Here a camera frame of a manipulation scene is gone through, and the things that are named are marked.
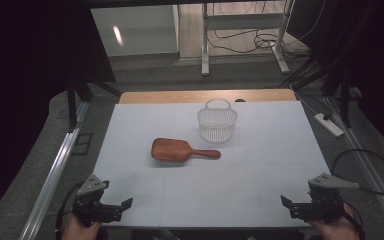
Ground white panel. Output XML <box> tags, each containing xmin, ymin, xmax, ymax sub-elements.
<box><xmin>90</xmin><ymin>4</ymin><xmax>181</xmax><ymax>58</ymax></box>

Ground aluminium rail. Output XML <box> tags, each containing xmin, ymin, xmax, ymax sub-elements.
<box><xmin>17</xmin><ymin>101</ymin><xmax>91</xmax><ymax>240</ymax></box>
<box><xmin>323</xmin><ymin>96</ymin><xmax>384</xmax><ymax>238</ymax></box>

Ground black rectangular floor frame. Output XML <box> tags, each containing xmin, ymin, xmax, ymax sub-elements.
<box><xmin>70</xmin><ymin>132</ymin><xmax>94</xmax><ymax>156</ymax></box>

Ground white plastic basket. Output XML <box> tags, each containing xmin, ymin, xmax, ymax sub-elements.
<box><xmin>197</xmin><ymin>97</ymin><xmax>238</xmax><ymax>144</ymax></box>

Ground white metal desk frame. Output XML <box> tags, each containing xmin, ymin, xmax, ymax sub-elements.
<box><xmin>200</xmin><ymin>0</ymin><xmax>296</xmax><ymax>77</ymax></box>

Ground person's right hand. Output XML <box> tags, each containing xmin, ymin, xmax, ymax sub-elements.
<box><xmin>306</xmin><ymin>203</ymin><xmax>362</xmax><ymax>240</ymax></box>

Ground white power strip cable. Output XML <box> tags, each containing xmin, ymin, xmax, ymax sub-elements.
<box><xmin>293</xmin><ymin>90</ymin><xmax>320</xmax><ymax>116</ymax></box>

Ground black tripod stand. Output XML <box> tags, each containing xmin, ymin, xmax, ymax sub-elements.
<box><xmin>279</xmin><ymin>56</ymin><xmax>355</xmax><ymax>129</ymax></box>

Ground white power strip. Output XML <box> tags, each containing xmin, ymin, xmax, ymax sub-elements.
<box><xmin>313</xmin><ymin>112</ymin><xmax>345</xmax><ymax>138</ymax></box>

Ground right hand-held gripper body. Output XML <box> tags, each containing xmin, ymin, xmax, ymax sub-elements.
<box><xmin>289</xmin><ymin>172</ymin><xmax>360</xmax><ymax>224</ymax></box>

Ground brown wooden paddle hairbrush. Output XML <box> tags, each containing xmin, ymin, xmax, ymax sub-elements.
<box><xmin>150</xmin><ymin>137</ymin><xmax>222</xmax><ymax>163</ymax></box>

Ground black metal stand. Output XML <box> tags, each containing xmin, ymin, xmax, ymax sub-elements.
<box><xmin>65</xmin><ymin>79</ymin><xmax>122</xmax><ymax>133</ymax></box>

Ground wooden table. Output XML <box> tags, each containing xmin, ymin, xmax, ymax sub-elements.
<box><xmin>118</xmin><ymin>88</ymin><xmax>297</xmax><ymax>105</ymax></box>

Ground black floor cables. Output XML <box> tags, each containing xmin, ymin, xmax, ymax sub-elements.
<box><xmin>213</xmin><ymin>0</ymin><xmax>328</xmax><ymax>60</ymax></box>

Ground person's left hand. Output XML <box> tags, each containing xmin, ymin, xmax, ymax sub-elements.
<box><xmin>61</xmin><ymin>213</ymin><xmax>103</xmax><ymax>240</ymax></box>

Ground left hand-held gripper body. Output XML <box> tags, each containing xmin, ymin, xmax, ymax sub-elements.
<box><xmin>71</xmin><ymin>174</ymin><xmax>125</xmax><ymax>228</ymax></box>

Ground dark curtain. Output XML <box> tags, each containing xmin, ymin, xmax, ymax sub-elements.
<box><xmin>0</xmin><ymin>0</ymin><xmax>117</xmax><ymax>231</ymax></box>
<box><xmin>286</xmin><ymin>0</ymin><xmax>384</xmax><ymax>158</ymax></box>

